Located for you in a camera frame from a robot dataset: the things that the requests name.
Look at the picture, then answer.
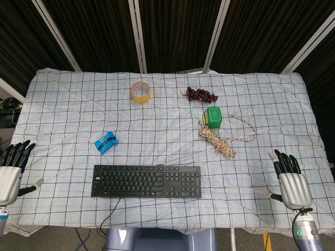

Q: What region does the thin black cable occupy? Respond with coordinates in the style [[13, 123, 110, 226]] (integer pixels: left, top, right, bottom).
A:
[[97, 197, 124, 238]]

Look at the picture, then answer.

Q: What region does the beige braided rope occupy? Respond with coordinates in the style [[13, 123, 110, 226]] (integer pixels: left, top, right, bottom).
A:
[[198, 113, 258, 159]]

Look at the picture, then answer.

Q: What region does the yellow tape roll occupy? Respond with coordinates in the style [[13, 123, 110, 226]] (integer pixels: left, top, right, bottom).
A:
[[130, 81, 153, 105]]

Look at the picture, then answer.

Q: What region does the white checked tablecloth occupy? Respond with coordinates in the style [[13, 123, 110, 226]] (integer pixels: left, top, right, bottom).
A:
[[3, 68, 335, 235]]

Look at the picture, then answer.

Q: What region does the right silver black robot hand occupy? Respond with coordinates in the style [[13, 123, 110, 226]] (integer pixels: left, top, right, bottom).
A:
[[266, 149, 313, 210]]

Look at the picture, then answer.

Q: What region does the black computer keyboard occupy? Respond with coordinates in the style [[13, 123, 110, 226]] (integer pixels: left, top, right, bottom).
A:
[[91, 164, 203, 199]]

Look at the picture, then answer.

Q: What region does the green plastic box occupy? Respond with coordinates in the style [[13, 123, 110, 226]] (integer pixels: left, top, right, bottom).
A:
[[202, 106, 223, 130]]

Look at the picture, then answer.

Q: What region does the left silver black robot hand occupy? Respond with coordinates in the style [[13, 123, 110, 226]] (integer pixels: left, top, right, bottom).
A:
[[0, 140, 44, 206]]

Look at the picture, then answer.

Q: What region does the blue floor cable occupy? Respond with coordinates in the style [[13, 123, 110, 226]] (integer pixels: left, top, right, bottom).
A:
[[75, 227, 91, 251]]

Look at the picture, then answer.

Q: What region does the grey robot torso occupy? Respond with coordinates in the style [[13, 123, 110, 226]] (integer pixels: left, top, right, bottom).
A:
[[105, 227, 218, 251]]

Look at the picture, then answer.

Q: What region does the blue snack packet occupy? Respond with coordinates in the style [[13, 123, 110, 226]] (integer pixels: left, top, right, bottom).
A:
[[94, 132, 119, 155]]

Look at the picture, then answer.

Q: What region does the white partition frame post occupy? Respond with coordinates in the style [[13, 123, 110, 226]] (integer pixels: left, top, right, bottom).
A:
[[202, 0, 231, 74], [0, 77, 26, 104], [30, 0, 82, 72], [127, 0, 148, 74], [280, 7, 335, 74]]

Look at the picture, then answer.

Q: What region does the dark red grape bunch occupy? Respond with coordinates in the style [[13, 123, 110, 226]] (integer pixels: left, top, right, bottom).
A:
[[181, 87, 218, 103]]

